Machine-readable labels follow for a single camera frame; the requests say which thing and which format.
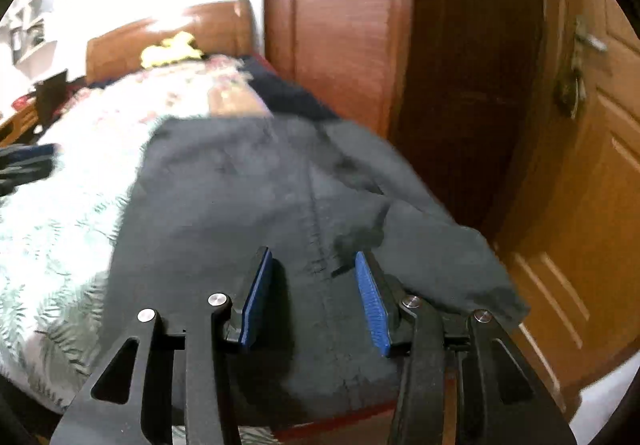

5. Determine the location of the yellow plush toy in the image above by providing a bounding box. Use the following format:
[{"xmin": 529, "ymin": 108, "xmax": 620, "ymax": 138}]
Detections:
[{"xmin": 140, "ymin": 31, "xmax": 203, "ymax": 68}]

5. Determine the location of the black jacket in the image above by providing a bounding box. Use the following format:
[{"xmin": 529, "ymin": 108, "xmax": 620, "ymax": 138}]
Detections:
[{"xmin": 102, "ymin": 115, "xmax": 531, "ymax": 431}]

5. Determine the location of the floral leaf print quilt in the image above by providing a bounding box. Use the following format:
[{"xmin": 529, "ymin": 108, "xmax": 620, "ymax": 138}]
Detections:
[{"xmin": 0, "ymin": 52, "xmax": 276, "ymax": 418}]

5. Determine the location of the wooden louvered wardrobe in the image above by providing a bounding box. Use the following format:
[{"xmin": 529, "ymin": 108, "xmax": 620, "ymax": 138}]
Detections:
[{"xmin": 264, "ymin": 0, "xmax": 546, "ymax": 226}]

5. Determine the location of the wooden bed headboard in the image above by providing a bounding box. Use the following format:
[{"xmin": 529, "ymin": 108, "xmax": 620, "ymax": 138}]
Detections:
[{"xmin": 86, "ymin": 0, "xmax": 253, "ymax": 86}]

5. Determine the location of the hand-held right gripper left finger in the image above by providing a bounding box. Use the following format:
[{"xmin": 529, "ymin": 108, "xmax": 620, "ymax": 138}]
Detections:
[{"xmin": 50, "ymin": 246, "xmax": 275, "ymax": 445}]

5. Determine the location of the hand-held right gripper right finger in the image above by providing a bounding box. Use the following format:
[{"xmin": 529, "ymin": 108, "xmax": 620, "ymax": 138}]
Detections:
[{"xmin": 354, "ymin": 249, "xmax": 581, "ymax": 445}]

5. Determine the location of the white wall shelf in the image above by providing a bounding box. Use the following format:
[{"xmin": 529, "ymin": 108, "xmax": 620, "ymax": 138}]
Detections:
[{"xmin": 7, "ymin": 0, "xmax": 58, "ymax": 66}]

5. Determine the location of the navy blue bedsheet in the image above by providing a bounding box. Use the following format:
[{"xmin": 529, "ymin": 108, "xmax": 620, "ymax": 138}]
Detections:
[{"xmin": 240, "ymin": 54, "xmax": 341, "ymax": 121}]

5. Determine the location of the wooden door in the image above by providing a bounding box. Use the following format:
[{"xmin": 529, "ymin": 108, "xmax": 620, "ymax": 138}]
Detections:
[{"xmin": 492, "ymin": 0, "xmax": 640, "ymax": 416}]

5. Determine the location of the dark wooden chair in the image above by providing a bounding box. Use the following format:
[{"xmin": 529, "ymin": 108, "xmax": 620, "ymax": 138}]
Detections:
[{"xmin": 34, "ymin": 70, "xmax": 70, "ymax": 126}]

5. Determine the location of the wooden desk cabinet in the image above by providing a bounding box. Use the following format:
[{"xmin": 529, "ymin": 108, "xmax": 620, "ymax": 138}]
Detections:
[{"xmin": 0, "ymin": 105, "xmax": 38, "ymax": 148}]

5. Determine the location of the metal door handle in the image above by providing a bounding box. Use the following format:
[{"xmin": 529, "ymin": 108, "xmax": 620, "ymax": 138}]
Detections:
[{"xmin": 557, "ymin": 15, "xmax": 608, "ymax": 118}]

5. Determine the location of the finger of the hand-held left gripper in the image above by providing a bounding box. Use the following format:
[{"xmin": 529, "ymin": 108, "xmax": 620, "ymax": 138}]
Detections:
[
  {"xmin": 0, "ymin": 143, "xmax": 58, "ymax": 163},
  {"xmin": 0, "ymin": 162, "xmax": 55, "ymax": 198}
]

